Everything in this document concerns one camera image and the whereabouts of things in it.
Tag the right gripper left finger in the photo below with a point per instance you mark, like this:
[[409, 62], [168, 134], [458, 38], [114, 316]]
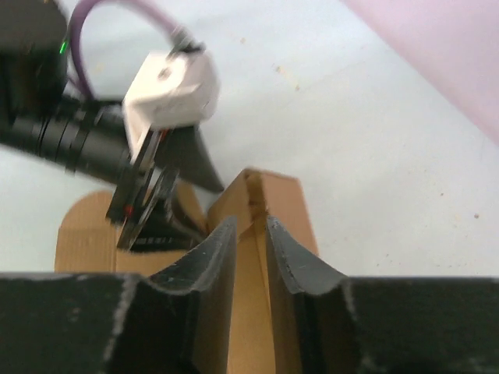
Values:
[[174, 321]]

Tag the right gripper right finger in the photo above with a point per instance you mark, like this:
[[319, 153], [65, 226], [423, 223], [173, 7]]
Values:
[[327, 322]]

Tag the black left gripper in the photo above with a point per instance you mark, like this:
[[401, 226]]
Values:
[[148, 211]]

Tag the brown cardboard box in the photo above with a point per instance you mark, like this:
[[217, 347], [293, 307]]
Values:
[[86, 243]]

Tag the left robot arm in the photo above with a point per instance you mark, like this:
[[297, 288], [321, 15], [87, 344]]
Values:
[[47, 108]]

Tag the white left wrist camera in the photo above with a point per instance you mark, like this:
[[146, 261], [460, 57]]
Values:
[[170, 90]]

